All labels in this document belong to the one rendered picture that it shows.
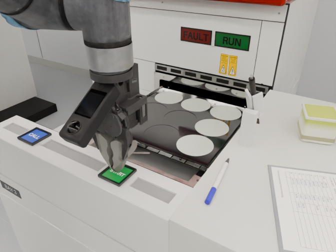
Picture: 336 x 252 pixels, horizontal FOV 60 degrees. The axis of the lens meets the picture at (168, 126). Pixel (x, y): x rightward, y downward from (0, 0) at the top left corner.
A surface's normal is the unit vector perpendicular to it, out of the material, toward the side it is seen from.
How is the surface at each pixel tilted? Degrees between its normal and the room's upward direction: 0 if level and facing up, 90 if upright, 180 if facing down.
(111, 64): 90
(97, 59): 89
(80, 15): 101
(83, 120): 31
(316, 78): 90
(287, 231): 0
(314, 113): 0
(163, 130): 0
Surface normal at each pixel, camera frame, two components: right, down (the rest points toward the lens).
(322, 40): -0.53, 0.43
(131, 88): 0.85, 0.27
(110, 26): 0.32, 0.49
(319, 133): -0.26, 0.50
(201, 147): 0.00, -0.86
